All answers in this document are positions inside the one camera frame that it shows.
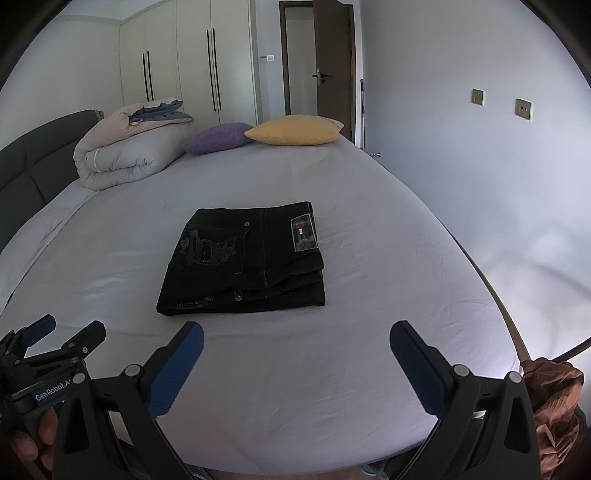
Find yellow pillow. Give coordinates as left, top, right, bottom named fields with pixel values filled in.
left=244, top=115, right=345, bottom=146

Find bed with white sheet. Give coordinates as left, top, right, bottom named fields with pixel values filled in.
left=0, top=134, right=532, bottom=476

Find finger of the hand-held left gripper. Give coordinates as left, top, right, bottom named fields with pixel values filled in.
left=25, top=320, right=107, bottom=370
left=9, top=315, right=57, bottom=356

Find purple pillow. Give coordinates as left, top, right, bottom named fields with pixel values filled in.
left=180, top=122, right=254, bottom=155

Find dark grey headboard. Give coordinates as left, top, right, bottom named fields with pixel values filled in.
left=0, top=109, right=105, bottom=252

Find dark brown door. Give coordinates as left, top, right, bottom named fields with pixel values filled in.
left=313, top=0, right=357, bottom=141

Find blue folded blanket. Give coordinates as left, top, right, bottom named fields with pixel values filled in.
left=128, top=99, right=195, bottom=124

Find folded beige duvet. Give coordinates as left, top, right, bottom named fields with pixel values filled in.
left=73, top=97, right=197, bottom=191

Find black denim pants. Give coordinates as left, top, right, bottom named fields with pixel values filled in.
left=156, top=201, right=327, bottom=317

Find brown satin cloth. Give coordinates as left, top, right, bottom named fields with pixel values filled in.
left=519, top=357, right=587, bottom=478

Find cream wardrobe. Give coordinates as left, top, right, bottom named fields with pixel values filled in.
left=119, top=0, right=259, bottom=127

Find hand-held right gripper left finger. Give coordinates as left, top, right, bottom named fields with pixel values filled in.
left=52, top=320, right=205, bottom=480

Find person's left hand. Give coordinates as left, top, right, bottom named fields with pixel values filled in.
left=7, top=408, right=60, bottom=469

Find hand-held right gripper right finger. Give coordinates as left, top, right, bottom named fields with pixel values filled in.
left=389, top=320, right=541, bottom=480

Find dark door frame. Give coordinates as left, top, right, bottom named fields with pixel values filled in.
left=278, top=0, right=319, bottom=118

